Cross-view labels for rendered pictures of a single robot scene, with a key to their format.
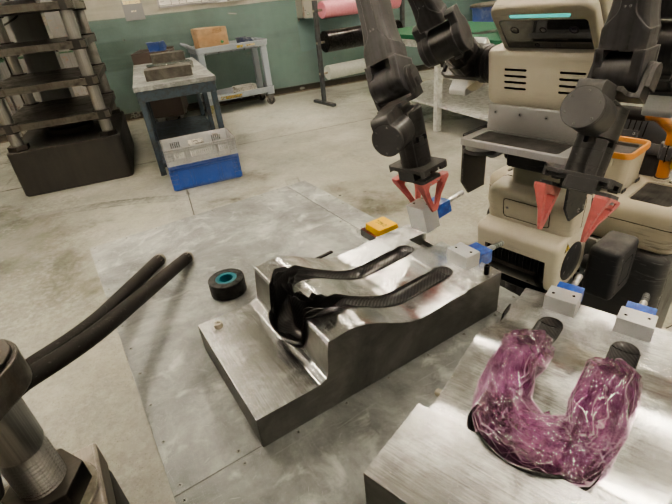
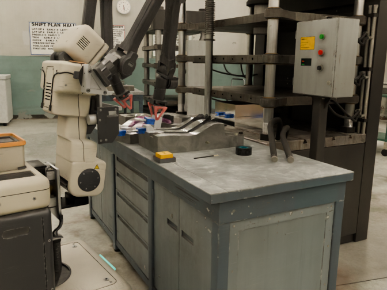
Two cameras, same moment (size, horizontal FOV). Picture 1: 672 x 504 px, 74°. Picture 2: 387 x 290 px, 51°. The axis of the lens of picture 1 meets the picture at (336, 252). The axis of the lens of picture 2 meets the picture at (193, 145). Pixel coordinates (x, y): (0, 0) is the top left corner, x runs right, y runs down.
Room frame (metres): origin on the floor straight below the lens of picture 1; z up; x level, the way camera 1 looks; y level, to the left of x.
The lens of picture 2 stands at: (2.80, 0.07, 1.24)
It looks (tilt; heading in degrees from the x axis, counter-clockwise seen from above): 12 degrees down; 182
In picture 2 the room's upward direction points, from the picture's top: 1 degrees clockwise
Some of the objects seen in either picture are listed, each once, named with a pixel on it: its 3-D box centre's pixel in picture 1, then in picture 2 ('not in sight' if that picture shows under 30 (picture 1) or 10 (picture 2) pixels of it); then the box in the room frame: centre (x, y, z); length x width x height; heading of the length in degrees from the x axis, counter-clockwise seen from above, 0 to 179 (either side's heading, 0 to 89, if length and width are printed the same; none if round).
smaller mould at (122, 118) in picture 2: not in sight; (135, 119); (-0.03, -0.44, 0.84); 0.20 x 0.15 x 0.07; 120
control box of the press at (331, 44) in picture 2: not in sight; (315, 153); (0.49, 0.70, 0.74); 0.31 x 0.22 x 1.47; 30
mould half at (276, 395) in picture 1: (350, 301); (191, 133); (0.66, -0.02, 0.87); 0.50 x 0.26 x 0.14; 120
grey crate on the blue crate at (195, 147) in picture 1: (198, 147); not in sight; (3.88, 1.10, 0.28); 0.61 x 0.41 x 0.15; 109
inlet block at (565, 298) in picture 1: (569, 293); (119, 133); (0.63, -0.41, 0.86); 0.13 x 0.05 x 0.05; 137
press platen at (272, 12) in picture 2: not in sight; (262, 33); (-0.29, 0.46, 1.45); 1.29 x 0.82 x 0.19; 30
